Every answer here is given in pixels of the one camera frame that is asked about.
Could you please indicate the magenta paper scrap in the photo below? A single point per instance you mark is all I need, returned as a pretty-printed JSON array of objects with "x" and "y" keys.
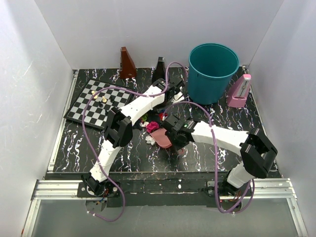
[{"x": 152, "y": 126}]

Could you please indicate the brown metronome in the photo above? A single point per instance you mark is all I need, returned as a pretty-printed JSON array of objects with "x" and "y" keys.
[{"x": 127, "y": 66}]

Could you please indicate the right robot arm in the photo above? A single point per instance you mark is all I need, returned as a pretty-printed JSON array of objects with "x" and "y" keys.
[{"x": 254, "y": 147}]

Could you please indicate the white paper scrap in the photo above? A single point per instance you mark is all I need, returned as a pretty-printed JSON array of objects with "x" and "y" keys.
[
  {"x": 150, "y": 140},
  {"x": 144, "y": 124}
]

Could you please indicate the teal plastic bin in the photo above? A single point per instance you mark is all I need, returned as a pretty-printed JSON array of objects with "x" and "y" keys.
[{"x": 211, "y": 67}]

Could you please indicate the pink dustpan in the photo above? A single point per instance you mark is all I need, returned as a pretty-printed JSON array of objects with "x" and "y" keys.
[{"x": 160, "y": 138}]

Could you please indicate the black metronome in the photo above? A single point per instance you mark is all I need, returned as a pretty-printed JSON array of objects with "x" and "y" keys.
[{"x": 159, "y": 71}]

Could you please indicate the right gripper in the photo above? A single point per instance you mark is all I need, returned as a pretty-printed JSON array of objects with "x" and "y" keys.
[{"x": 176, "y": 146}]

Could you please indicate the pink metronome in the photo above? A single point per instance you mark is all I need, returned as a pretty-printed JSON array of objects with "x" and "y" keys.
[{"x": 238, "y": 93}]

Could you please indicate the chessboard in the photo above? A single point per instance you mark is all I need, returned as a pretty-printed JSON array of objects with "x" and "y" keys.
[{"x": 97, "y": 109}]

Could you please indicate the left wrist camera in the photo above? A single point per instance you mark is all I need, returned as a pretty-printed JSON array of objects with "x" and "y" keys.
[{"x": 178, "y": 97}]

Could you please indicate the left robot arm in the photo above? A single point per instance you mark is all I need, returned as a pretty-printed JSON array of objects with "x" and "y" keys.
[{"x": 119, "y": 128}]

